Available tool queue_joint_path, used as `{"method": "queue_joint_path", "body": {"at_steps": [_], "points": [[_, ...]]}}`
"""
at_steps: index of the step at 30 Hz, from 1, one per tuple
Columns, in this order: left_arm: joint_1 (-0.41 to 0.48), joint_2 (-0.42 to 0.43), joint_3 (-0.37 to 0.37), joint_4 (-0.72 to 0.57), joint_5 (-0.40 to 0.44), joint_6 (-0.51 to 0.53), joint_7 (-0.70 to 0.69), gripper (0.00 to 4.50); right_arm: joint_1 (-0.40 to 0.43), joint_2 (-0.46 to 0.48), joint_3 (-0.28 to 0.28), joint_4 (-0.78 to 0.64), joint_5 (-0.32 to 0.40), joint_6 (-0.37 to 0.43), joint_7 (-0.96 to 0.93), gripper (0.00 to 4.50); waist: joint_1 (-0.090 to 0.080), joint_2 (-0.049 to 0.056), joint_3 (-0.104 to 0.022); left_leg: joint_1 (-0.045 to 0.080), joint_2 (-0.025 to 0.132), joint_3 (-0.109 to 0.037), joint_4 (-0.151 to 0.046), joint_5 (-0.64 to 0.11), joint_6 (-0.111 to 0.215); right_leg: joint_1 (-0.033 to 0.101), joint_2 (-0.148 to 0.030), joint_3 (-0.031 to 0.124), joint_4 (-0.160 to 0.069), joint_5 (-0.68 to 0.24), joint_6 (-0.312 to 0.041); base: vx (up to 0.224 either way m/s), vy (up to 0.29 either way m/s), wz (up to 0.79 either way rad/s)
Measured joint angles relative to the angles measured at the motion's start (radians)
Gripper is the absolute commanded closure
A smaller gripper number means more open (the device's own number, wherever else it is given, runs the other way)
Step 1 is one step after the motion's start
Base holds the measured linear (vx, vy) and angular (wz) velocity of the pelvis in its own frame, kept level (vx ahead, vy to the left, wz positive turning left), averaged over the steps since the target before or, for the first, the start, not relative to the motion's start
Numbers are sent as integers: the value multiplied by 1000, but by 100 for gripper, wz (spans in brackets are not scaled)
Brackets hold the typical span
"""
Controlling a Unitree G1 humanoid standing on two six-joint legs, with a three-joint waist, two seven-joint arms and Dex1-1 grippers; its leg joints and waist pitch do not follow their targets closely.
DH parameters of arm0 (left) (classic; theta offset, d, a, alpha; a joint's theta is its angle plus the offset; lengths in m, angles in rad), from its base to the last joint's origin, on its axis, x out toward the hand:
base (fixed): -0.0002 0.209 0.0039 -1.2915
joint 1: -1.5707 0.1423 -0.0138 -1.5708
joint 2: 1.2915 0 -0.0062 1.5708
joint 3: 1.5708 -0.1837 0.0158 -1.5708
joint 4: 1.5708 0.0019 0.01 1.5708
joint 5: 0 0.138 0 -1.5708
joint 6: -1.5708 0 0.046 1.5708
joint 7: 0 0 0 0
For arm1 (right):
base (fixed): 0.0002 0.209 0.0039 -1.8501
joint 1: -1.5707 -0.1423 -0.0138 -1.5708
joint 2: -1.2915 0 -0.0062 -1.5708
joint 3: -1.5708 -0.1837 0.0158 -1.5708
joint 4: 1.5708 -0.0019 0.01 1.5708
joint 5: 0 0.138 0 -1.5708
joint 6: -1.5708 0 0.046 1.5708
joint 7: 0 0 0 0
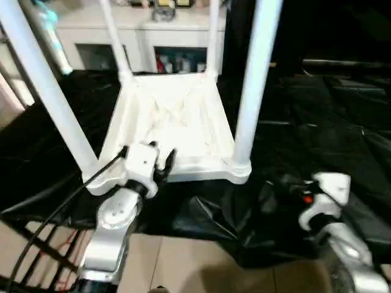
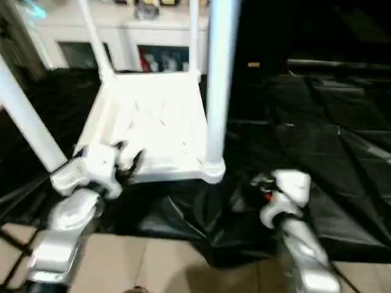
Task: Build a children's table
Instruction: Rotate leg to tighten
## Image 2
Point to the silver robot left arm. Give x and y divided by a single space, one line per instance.
67 232

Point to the black robot left foot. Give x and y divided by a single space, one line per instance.
135 290

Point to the small yellow label tag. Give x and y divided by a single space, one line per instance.
254 64

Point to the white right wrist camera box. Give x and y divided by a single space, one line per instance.
290 192

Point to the white glass-door cabinet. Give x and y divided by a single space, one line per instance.
122 30

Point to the white plastic table top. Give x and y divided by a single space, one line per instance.
153 116

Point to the black folding table frame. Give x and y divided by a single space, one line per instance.
15 244

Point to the dark grey bar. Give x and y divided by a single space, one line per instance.
342 64

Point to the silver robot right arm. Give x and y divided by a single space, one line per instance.
305 256

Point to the grey metal rack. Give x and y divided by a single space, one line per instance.
18 36

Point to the white plastic table leg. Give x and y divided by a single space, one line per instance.
30 122
221 79
194 36
96 36

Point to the black mat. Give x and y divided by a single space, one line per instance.
305 152

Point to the shiny silver ornament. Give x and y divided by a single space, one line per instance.
148 10

